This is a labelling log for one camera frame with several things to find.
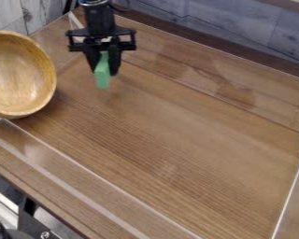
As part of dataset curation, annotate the green rectangular stick block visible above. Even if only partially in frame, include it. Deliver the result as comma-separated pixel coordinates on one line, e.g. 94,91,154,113
94,51,110,89

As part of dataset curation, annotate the clear acrylic corner bracket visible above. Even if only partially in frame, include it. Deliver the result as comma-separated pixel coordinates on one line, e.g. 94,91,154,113
66,12,83,30

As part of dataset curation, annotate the clear acrylic tray wall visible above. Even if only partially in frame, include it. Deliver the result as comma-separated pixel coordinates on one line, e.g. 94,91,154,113
0,16,299,239

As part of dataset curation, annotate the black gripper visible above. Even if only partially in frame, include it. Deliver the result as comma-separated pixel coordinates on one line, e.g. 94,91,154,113
65,3,137,76

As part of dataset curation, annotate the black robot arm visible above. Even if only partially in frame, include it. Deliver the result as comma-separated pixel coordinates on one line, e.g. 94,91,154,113
65,0,137,76

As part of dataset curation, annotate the wooden bowl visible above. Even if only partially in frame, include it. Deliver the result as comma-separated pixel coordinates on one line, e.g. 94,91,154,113
0,31,57,119

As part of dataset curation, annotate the black metal table bracket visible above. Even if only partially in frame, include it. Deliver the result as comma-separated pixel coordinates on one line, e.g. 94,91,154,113
16,197,63,239

